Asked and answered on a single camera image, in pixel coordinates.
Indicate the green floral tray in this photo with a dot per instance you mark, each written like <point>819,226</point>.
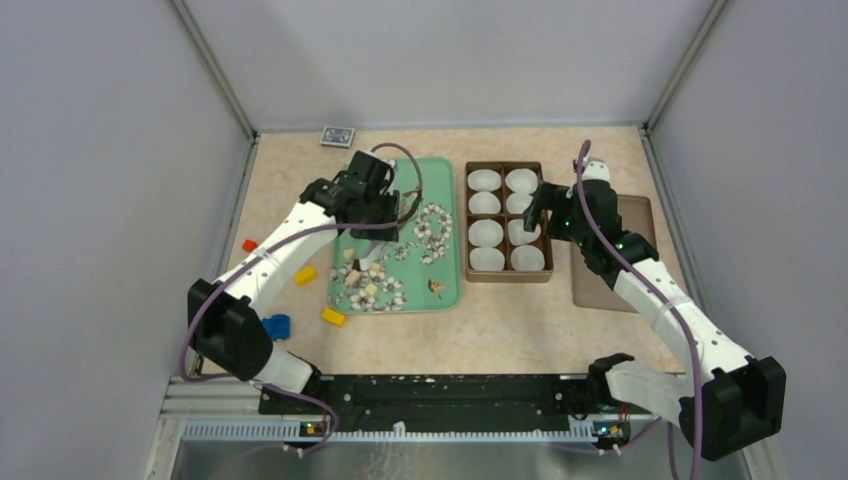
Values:
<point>419,273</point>

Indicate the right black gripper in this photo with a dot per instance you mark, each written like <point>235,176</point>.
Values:
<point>548,197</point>

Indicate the white paper cup near right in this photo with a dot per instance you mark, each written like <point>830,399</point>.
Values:
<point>527,258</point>

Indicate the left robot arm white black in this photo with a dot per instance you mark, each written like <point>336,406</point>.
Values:
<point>225,315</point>

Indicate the yellow block middle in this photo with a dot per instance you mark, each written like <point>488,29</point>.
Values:
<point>305,276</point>

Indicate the yellow block near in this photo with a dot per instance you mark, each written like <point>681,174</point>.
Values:
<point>333,317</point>

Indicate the blue toy car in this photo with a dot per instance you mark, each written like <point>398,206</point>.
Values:
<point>277,327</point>

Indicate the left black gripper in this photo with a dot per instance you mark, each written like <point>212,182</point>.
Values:
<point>391,200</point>

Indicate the brown chocolate box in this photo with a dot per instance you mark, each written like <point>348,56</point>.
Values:
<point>499,249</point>

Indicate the white paper cup near left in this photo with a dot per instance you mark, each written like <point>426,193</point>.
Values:
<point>487,259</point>

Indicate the white paper cup far left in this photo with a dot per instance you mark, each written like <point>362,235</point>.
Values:
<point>484,180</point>

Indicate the white paper cup far right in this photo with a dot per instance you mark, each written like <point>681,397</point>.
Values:
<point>522,180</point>

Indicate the blue card deck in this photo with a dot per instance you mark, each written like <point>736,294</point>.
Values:
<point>337,137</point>

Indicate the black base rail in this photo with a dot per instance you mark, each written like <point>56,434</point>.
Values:
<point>470,403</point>

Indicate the white paper cup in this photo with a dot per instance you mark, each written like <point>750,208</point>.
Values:
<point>485,233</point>
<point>487,259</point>
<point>517,203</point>
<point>527,258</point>
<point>484,180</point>
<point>522,180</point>
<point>484,203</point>
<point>518,235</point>

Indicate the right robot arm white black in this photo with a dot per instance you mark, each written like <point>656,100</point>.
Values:
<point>726,399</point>

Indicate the yellow block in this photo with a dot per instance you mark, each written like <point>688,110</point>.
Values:
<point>333,317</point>
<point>305,276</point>

